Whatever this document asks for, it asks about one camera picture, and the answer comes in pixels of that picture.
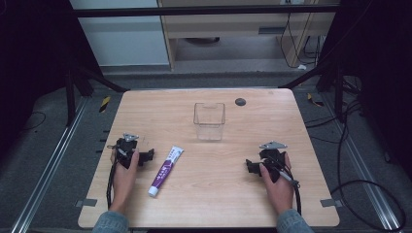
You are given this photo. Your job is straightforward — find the grey tape strip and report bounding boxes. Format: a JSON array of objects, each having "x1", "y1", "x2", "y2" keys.
[
  {"x1": 320, "y1": 198, "x2": 343, "y2": 209},
  {"x1": 75, "y1": 198, "x2": 98, "y2": 209}
]

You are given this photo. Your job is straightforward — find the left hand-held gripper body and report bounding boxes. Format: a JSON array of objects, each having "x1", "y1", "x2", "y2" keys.
[{"x1": 115, "y1": 132, "x2": 141, "y2": 170}]

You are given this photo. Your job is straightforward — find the white cabinet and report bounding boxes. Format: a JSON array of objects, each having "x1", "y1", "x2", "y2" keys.
[{"x1": 69, "y1": 0, "x2": 171, "y2": 68}]

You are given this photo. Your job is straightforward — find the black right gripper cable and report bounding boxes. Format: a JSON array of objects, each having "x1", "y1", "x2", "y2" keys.
[{"x1": 264, "y1": 156, "x2": 303, "y2": 216}]

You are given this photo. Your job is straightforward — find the black looped floor cable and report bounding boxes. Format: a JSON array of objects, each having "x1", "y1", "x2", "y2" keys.
[{"x1": 303, "y1": 96, "x2": 408, "y2": 233}]

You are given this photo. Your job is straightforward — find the clear plastic square container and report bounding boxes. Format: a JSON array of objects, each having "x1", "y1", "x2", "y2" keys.
[{"x1": 192, "y1": 102, "x2": 226, "y2": 142}]

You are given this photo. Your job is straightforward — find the aluminium floor rail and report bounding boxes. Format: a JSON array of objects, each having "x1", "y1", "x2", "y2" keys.
[
  {"x1": 322, "y1": 92, "x2": 403, "y2": 232},
  {"x1": 10, "y1": 96, "x2": 90, "y2": 233}
]

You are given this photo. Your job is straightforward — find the black metal stand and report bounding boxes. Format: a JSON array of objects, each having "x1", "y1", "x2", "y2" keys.
[
  {"x1": 63, "y1": 59, "x2": 130, "y2": 128},
  {"x1": 277, "y1": 62, "x2": 347, "y2": 123}
]

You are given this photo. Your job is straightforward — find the person's left hand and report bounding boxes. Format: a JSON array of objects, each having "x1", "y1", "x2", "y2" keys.
[{"x1": 109, "y1": 149, "x2": 141, "y2": 214}]

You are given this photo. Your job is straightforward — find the yellow and black tape piece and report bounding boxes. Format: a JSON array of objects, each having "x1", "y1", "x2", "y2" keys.
[
  {"x1": 98, "y1": 95, "x2": 112, "y2": 114},
  {"x1": 306, "y1": 92, "x2": 326, "y2": 108}
]

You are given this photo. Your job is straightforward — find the thin black floor cable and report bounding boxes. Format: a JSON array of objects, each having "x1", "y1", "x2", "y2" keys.
[{"x1": 18, "y1": 111, "x2": 48, "y2": 133}]

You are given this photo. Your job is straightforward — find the light wooden desk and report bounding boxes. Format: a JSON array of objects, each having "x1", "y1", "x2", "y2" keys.
[{"x1": 156, "y1": 0, "x2": 342, "y2": 71}]

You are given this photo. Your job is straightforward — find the black hanging cables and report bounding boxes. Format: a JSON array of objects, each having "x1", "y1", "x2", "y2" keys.
[{"x1": 279, "y1": 12, "x2": 322, "y2": 70}]

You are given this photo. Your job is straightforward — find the person's right hand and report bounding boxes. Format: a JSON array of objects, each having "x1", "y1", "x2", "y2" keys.
[{"x1": 258, "y1": 152, "x2": 295, "y2": 216}]

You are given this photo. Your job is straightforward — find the white and purple toothpaste tube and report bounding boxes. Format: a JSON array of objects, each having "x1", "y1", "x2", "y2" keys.
[{"x1": 147, "y1": 145, "x2": 185, "y2": 198}]

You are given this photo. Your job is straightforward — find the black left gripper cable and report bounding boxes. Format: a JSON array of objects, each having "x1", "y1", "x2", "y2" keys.
[{"x1": 105, "y1": 145, "x2": 128, "y2": 210}]

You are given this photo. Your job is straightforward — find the black horizontal frame bar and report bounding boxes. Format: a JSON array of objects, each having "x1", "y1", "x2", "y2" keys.
[{"x1": 71, "y1": 4, "x2": 342, "y2": 18}]

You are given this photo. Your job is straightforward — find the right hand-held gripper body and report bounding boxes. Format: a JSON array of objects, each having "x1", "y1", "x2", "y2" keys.
[{"x1": 257, "y1": 140, "x2": 290, "y2": 184}]

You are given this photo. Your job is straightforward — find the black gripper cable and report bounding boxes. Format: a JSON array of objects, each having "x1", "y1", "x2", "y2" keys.
[
  {"x1": 264, "y1": 156, "x2": 303, "y2": 216},
  {"x1": 105, "y1": 145, "x2": 128, "y2": 210}
]

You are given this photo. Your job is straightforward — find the dark curtain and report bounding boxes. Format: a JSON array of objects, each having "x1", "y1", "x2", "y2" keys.
[
  {"x1": 316, "y1": 0, "x2": 412, "y2": 183},
  {"x1": 0, "y1": 0, "x2": 104, "y2": 159}
]

